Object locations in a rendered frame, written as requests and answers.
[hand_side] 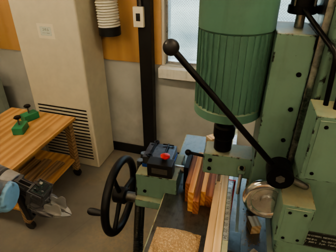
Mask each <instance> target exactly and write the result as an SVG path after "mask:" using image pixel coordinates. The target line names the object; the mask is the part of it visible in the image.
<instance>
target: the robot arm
mask: <svg viewBox="0 0 336 252"><path fill-rule="evenodd" d="M33 181H35V182H31V181H29V180H27V179H25V176H24V175H23V174H20V173H18V172H16V171H14V170H12V169H10V168H7V167H5V166H3V165H1V164H0V213H7V212H9V211H11V210H12V209H13V208H14V207H15V205H16V204H17V202H18V204H19V206H20V208H21V210H22V212H23V214H24V216H25V217H26V219H27V220H30V221H32V220H33V219H34V218H35V217H36V215H38V216H40V217H44V218H66V217H70V216H71V215H72V213H71V211H70V209H69V208H68V207H67V204H66V199H65V198H64V197H63V196H60V197H59V198H58V197H57V196H56V195H55V194H53V193H52V192H53V184H52V183H50V182H48V181H46V180H43V179H41V178H39V179H38V180H33ZM49 203H50V205H48V204H49Z"/></svg>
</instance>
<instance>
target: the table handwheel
mask: <svg viewBox="0 0 336 252"><path fill-rule="evenodd" d="M125 163H127V164H128V167H129V173H130V178H129V180H128V181H127V183H126V184H125V186H119V184H118V182H117V179H116V178H117V176H118V173H119V171H120V170H121V168H122V166H123V165H124V164H125ZM136 172H137V168H136V164H135V161H134V159H133V158H132V157H131V156H129V155H123V156H121V157H120V158H119V159H118V160H117V161H116V162H115V163H114V165H113V166H112V168H111V170H110V172H109V174H108V177H107V180H106V183H105V186H104V190H103V194H102V199H101V207H100V221H101V226H102V229H103V231H104V233H105V234H106V235H107V236H109V237H114V236H116V235H118V234H119V233H120V232H121V231H122V229H123V228H124V226H125V225H126V223H127V221H128V218H129V216H130V213H131V210H132V207H133V203H135V198H136ZM113 187H114V189H113ZM111 198H112V201H113V202H114V203H117V204H116V210H115V217H114V222H113V227H111V224H110V202H111ZM125 203H126V205H125V208H124V211H123V213H122V216H121V218H120V220H119V216H120V211H121V206H122V204H125Z"/></svg>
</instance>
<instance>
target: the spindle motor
mask: <svg viewBox="0 0 336 252"><path fill-rule="evenodd" d="M280 4H281V0H199V15H198V37H197V57H196V72H197V73H198V74H199V75H200V76H201V77H202V79H203V80H204V81H205V82H206V83H207V84H208V86H209V87H210V88H211V89H212V90H213V91H214V92H215V94H216V95H217V96H218V97H219V98H220V99H221V101H222V102H223V103H224V104H225V105H226V106H227V108H228V109H229V110H230V111H231V112H232V113H233V115H234V116H235V117H236V118H237V119H238V120H239V122H240V123H241V124H242V125H243V124H248V123H251V122H253V121H255V120H257V119H258V118H259V116H260V112H261V106H262V100H263V95H264V89H265V84H266V78H267V73H268V67H269V62H270V56H271V50H272V45H273V39H274V34H275V32H274V31H275V29H276V26H277V21H278V15H279V10H280ZM194 110H195V112H196V113H197V114H198V115H199V116H200V117H201V118H203V119H205V120H207V121H210V122H213V123H217V124H222V125H234V124H233V123H232V122H231V121H230V120H229V119H228V117H227V116H226V115H225V114H224V113H223V112H222V111H221V109H220V108H219V107H218V106H217V105H216V104H215V103H214V101H213V100H212V99H211V98H210V97H209V96H208V94H207V93H206V92H205V91H204V90H203V89H202V88H201V86H200V85H199V84H198V83H197V82H196V81H195V97H194Z"/></svg>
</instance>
